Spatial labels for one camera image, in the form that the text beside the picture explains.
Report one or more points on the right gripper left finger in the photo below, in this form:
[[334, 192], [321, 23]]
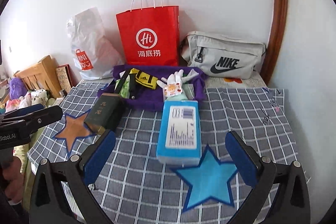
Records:
[[96, 155]]

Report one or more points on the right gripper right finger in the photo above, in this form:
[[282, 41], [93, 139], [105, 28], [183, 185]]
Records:
[[238, 151]]

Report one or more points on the green tissue packet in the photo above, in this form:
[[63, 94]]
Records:
[[125, 90]]

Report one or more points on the yellow black pouch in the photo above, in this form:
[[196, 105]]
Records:
[[144, 79]]

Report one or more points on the white cotton gloves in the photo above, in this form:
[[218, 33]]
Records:
[[173, 84]]

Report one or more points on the light green cloth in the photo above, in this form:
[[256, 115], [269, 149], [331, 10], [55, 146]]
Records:
[[186, 94]]

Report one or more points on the left hand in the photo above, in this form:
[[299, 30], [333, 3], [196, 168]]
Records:
[[12, 174]]

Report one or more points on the grey checked bedsheet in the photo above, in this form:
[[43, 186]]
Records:
[[229, 158]]

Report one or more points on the brown star mat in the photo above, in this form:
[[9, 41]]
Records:
[[74, 129]]

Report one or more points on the purple plush toy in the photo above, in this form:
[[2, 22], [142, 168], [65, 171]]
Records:
[[17, 88]]

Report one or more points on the blue star mat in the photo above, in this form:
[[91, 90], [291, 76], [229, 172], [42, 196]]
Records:
[[209, 180]]

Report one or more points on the dark green tea box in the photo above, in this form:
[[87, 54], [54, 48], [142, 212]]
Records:
[[106, 113]]

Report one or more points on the wooden headboard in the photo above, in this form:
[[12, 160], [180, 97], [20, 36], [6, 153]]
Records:
[[41, 75]]

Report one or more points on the brown patterned book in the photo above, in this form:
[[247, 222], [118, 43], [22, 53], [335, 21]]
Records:
[[64, 77]]

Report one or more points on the blue tissue pack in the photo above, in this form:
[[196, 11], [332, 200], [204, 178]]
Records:
[[179, 141]]

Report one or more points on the white Miniso plastic bag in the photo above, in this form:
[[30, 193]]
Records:
[[93, 54]]

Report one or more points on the grey Nike waist bag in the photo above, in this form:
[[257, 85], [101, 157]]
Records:
[[220, 56]]

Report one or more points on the red paper shopping bag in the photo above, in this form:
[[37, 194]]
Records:
[[150, 35]]

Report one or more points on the brown wooden door frame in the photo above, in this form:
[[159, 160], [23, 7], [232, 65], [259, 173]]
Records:
[[280, 9]]

